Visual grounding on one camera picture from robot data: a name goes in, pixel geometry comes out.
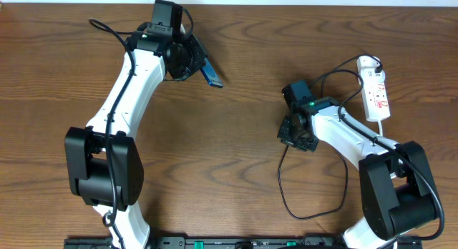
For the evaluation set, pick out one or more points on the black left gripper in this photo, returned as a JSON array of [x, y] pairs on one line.
[[197, 58]]

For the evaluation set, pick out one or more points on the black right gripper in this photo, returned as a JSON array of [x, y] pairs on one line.
[[295, 135]]

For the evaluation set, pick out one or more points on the blue Galaxy smartphone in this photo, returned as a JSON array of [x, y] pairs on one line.
[[210, 74]]

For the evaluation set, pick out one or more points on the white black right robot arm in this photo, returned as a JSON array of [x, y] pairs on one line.
[[400, 202]]

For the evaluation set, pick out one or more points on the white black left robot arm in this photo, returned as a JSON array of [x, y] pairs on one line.
[[103, 163]]

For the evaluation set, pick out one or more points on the white USB charger plug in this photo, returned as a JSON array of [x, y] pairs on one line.
[[372, 75]]

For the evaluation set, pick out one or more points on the white power strip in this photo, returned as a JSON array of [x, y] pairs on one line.
[[376, 104]]

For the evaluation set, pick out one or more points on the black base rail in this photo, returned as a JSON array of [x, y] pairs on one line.
[[310, 241]]

